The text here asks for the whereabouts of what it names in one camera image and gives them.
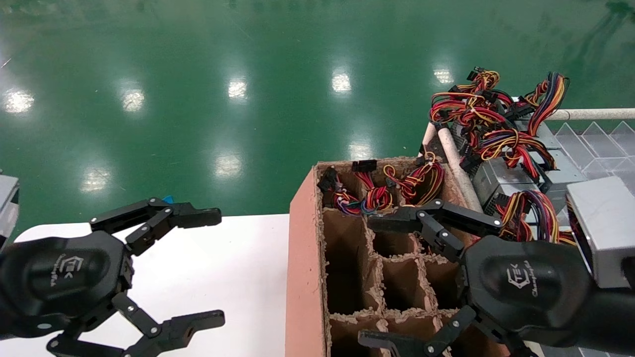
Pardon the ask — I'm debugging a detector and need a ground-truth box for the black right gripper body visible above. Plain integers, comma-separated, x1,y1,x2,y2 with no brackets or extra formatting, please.
464,235,597,348

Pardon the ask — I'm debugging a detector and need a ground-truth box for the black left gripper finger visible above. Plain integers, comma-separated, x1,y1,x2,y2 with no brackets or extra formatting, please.
90,197,222,256
47,293,226,357

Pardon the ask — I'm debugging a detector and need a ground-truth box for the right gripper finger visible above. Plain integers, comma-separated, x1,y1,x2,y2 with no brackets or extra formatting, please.
367,198,503,263
357,305,539,357

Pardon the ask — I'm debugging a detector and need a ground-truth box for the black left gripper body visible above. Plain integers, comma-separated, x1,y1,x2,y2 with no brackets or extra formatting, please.
0,231,135,343

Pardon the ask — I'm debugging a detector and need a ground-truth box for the long white rack pipe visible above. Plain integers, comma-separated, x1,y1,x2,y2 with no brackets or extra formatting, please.
436,125,485,215

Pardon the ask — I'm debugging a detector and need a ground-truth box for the short white rack pipe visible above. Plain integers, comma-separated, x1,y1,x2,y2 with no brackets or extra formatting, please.
419,121,438,157

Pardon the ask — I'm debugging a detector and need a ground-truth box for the grey power supply held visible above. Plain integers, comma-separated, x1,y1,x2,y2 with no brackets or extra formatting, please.
566,176,635,290

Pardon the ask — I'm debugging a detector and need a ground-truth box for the brown divided cardboard box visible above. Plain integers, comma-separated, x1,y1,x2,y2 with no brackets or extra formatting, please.
285,156,539,357

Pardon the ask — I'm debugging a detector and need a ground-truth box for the transparent ridged plastic sheet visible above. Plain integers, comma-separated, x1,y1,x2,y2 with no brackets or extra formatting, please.
553,120,635,199

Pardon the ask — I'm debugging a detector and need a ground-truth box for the white horizontal rack pipe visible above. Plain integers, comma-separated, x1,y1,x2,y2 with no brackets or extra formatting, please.
546,108,635,121

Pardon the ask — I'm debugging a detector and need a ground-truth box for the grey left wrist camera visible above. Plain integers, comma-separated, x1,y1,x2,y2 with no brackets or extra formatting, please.
0,174,20,248

